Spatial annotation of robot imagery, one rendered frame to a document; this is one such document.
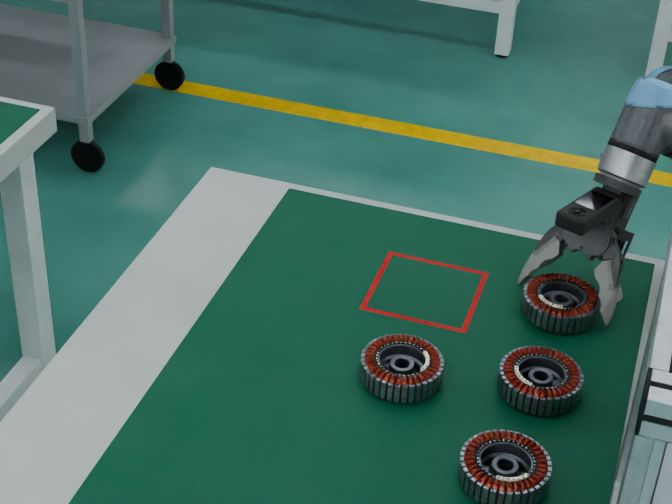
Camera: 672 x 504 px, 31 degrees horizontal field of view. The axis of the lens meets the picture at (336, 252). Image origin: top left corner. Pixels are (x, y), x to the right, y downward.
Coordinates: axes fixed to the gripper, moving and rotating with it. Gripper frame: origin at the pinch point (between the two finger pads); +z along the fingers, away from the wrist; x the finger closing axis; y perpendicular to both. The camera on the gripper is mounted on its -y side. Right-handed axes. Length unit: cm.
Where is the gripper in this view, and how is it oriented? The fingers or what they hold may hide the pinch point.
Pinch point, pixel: (558, 305)
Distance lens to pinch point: 181.2
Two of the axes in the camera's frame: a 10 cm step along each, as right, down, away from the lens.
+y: 5.4, 1.2, 8.3
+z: -3.8, 9.2, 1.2
